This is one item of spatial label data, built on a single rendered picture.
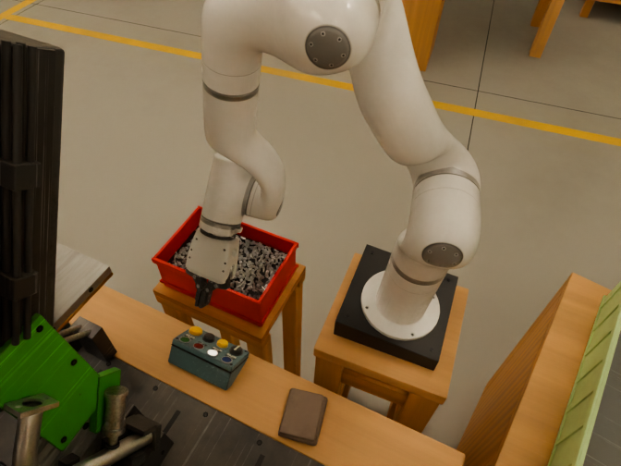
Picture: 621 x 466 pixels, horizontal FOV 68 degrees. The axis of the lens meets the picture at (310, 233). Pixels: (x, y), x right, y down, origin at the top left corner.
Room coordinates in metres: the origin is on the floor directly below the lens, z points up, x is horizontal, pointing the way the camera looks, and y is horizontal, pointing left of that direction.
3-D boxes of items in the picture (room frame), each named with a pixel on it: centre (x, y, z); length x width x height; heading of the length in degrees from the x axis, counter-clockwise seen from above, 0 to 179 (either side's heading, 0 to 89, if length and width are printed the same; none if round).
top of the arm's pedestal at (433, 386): (0.61, -0.22, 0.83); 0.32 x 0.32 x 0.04; 70
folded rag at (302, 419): (0.33, 0.00, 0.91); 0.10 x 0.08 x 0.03; 167
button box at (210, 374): (0.45, 0.21, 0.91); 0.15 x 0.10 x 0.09; 67
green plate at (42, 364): (0.28, 0.41, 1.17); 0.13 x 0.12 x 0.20; 67
